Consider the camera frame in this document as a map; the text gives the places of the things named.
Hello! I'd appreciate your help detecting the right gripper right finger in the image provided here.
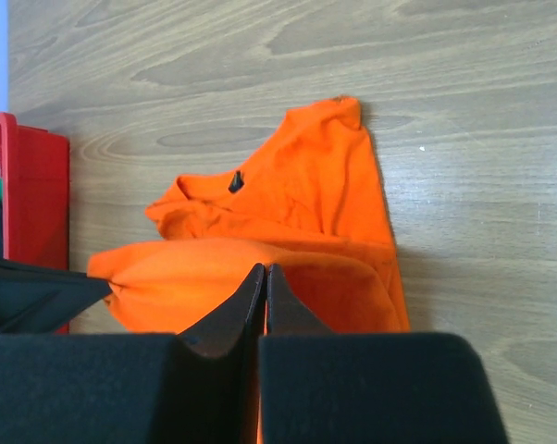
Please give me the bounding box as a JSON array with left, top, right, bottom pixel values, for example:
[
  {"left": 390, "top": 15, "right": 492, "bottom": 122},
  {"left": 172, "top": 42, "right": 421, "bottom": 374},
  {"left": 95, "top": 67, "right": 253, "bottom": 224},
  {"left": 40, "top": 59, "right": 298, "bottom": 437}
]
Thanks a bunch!
[{"left": 258, "top": 265, "right": 509, "bottom": 443}]

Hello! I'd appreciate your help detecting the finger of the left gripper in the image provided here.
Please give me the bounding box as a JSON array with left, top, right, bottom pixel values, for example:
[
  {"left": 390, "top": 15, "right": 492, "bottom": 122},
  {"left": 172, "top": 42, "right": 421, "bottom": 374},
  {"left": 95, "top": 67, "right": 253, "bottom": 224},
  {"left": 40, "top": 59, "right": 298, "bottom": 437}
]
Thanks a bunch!
[{"left": 0, "top": 258, "right": 111, "bottom": 334}]

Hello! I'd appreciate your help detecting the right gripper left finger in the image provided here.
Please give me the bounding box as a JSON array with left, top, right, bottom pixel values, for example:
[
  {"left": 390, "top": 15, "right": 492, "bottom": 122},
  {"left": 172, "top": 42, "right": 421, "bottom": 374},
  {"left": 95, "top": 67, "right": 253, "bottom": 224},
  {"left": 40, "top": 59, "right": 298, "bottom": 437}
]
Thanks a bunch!
[{"left": 0, "top": 265, "right": 265, "bottom": 443}]

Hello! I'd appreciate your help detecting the orange t shirt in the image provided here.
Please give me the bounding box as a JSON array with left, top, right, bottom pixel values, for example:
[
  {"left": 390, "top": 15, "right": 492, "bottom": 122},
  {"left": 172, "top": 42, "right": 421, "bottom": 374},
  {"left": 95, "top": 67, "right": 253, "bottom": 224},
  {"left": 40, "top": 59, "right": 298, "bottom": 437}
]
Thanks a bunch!
[{"left": 87, "top": 96, "right": 410, "bottom": 333}]

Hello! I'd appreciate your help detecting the red plastic bin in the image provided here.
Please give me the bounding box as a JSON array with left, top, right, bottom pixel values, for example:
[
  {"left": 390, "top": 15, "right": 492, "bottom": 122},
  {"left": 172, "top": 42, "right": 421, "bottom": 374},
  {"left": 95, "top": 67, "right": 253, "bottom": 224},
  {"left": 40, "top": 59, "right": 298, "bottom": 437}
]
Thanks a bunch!
[{"left": 0, "top": 111, "right": 71, "bottom": 335}]

